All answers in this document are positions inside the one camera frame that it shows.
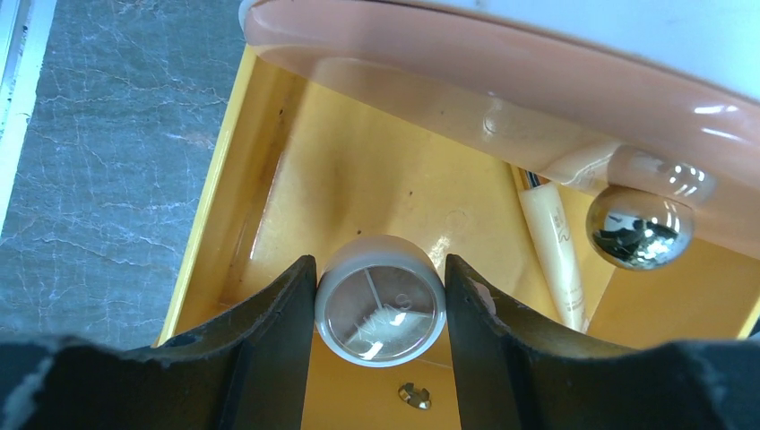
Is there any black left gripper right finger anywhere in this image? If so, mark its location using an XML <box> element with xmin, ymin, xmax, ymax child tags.
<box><xmin>445</xmin><ymin>254</ymin><xmax>630</xmax><ymax>429</ymax></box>

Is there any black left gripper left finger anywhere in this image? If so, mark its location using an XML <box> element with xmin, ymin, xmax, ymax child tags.
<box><xmin>118</xmin><ymin>255</ymin><xmax>316</xmax><ymax>429</ymax></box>

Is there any small round pink jar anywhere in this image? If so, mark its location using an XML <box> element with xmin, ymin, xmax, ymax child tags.
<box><xmin>315</xmin><ymin>235</ymin><xmax>446</xmax><ymax>368</ymax></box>

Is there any wooden handle makeup brush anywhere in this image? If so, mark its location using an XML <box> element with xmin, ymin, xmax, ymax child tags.
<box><xmin>517</xmin><ymin>169</ymin><xmax>588</xmax><ymax>333</ymax></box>

